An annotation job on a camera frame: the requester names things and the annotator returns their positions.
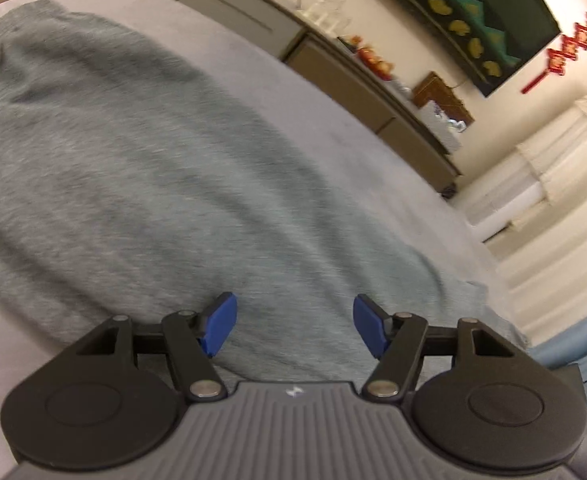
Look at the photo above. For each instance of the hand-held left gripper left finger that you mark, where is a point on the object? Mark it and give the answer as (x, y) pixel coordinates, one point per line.
(221, 322)

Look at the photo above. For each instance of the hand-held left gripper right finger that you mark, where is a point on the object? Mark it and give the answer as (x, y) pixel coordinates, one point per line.
(368, 322)

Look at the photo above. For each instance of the grey knit garment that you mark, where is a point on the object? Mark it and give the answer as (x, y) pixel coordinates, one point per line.
(163, 185)

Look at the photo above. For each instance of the black bin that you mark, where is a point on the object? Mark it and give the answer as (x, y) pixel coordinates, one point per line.
(449, 191)

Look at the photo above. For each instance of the white standing air conditioner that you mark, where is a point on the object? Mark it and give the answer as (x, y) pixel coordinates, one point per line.
(506, 200)

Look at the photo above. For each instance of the white storage basket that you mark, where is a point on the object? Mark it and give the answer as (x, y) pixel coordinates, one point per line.
(441, 127)

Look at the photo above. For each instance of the light blue cloth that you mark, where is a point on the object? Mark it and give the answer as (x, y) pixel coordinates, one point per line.
(578, 350)

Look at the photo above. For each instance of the cream curtain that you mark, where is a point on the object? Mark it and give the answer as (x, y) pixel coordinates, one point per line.
(573, 220)

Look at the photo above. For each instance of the wooden framed board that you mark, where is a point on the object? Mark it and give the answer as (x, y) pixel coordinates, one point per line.
(441, 90)

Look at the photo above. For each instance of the grey and brown sideboard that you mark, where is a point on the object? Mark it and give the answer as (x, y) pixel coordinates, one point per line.
(333, 75)

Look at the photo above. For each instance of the red fruit bowl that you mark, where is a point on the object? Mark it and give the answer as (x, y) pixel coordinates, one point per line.
(376, 62)

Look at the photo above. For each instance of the glass pitcher and cups set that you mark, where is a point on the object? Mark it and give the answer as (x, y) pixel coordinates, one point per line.
(331, 12)

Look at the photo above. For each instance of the red hanging ornament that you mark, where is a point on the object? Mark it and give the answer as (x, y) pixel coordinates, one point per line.
(566, 50)

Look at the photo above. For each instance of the green and black wall tapestry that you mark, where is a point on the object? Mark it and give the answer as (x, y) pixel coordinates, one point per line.
(473, 15)

